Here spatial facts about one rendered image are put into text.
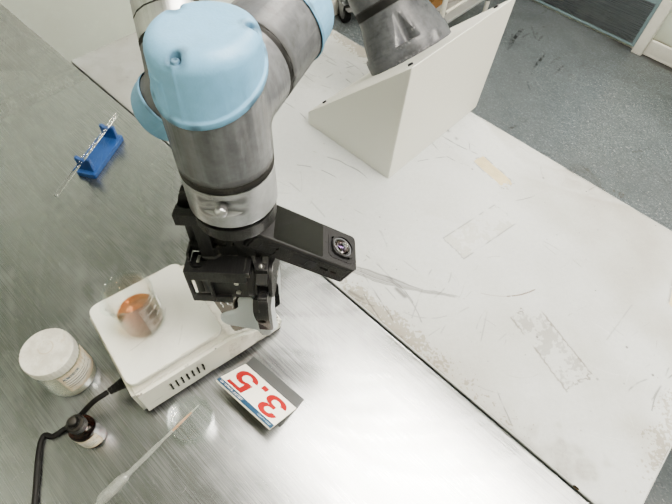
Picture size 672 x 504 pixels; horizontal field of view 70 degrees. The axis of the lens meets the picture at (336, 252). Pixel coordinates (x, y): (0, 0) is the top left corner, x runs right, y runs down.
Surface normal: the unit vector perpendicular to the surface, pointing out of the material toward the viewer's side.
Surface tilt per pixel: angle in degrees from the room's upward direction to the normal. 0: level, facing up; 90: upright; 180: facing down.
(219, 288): 87
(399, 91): 90
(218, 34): 3
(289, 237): 31
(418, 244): 0
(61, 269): 0
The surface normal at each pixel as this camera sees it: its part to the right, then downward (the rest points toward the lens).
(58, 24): 0.73, 0.59
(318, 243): 0.56, -0.50
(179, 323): 0.06, -0.56
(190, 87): -0.10, 0.77
